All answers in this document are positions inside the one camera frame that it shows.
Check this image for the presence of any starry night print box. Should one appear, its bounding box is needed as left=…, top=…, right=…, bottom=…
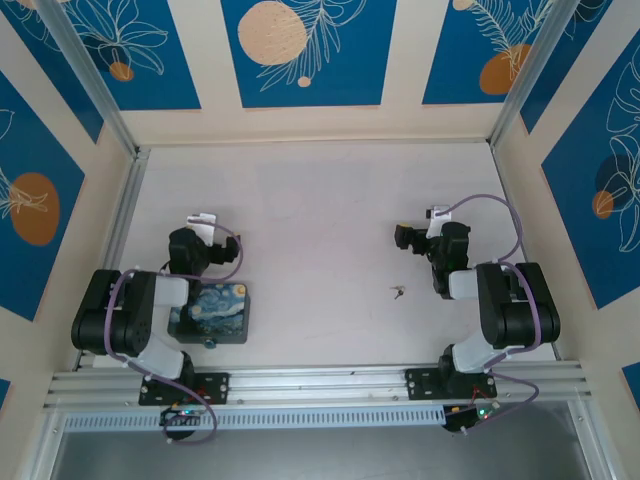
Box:
left=167, top=281, right=250, bottom=347

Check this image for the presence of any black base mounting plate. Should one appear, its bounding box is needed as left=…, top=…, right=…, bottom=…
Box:
left=404, top=367, right=499, bottom=401
left=138, top=372, right=231, bottom=406

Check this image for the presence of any small circuit board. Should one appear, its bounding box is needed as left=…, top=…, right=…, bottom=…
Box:
left=159, top=405, right=207, bottom=427
left=443, top=402, right=502, bottom=434

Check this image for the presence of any grey metal sheet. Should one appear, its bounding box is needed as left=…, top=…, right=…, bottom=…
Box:
left=49, top=399, right=614, bottom=480

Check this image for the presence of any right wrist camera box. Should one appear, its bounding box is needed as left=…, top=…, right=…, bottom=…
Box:
left=424, top=203, right=453, bottom=239

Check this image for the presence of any purple cable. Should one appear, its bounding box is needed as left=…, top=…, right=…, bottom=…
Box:
left=435, top=193, right=547, bottom=437
left=106, top=222, right=245, bottom=445

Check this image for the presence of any aluminium table edge rail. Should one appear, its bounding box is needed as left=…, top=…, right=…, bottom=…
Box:
left=72, top=146, right=152, bottom=372
left=488, top=142, right=564, bottom=362

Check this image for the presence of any wide aluminium extrusion rail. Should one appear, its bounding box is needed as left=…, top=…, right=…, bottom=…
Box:
left=43, top=359, right=595, bottom=410

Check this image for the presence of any grey slotted cable duct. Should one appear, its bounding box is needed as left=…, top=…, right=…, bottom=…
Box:
left=62, top=402, right=450, bottom=432

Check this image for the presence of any aluminium frame post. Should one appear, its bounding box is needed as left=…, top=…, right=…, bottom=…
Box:
left=35, top=0, right=141, bottom=156
left=488, top=0, right=576, bottom=149

